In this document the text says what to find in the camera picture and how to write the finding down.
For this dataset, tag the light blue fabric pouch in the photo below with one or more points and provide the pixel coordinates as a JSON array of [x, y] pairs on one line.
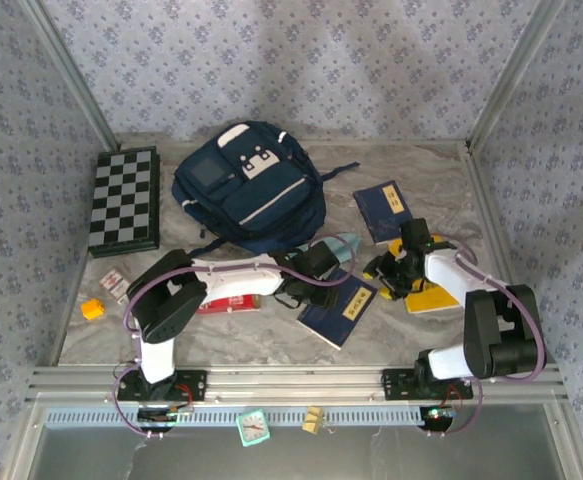
[[348, 245]]

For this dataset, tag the large navy book yellow label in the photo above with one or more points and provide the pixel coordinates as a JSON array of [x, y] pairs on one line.
[[336, 320]]

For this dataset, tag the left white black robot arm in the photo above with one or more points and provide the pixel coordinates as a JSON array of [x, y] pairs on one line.
[[166, 300]]

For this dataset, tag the small navy book yellow label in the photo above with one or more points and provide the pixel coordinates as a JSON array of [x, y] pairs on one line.
[[383, 210]]

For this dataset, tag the folding chessboard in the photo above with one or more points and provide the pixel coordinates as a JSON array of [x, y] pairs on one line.
[[121, 200]]

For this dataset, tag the mint green alarm clock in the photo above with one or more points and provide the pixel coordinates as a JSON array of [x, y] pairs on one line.
[[253, 427]]

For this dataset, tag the aluminium frame post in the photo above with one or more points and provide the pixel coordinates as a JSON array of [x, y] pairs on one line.
[[73, 75], [513, 75]]

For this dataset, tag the aluminium front rail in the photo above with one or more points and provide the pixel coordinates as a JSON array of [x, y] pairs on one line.
[[291, 382]]

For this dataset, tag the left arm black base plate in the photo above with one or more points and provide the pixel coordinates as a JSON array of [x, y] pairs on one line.
[[191, 385]]

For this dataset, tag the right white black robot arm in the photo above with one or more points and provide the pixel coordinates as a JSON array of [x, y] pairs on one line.
[[501, 330]]

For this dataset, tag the yellow cube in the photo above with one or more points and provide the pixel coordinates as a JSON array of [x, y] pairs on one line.
[[92, 309]]

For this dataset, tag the small circuit board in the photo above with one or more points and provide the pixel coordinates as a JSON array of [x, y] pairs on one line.
[[156, 415], [436, 415]]

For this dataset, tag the red rectangular box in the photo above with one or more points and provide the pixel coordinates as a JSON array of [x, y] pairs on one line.
[[236, 304]]

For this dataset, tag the navy blue backpack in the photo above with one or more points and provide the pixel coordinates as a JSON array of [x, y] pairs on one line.
[[251, 200]]

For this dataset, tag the playing card box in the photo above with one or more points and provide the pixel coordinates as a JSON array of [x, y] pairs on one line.
[[114, 285]]

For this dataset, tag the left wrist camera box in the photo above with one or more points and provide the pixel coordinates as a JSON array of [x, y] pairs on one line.
[[323, 257]]

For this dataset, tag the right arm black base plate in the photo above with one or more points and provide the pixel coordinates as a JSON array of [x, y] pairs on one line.
[[396, 385]]

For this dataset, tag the yellow plastic connector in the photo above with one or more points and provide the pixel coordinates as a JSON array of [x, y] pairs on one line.
[[313, 420]]

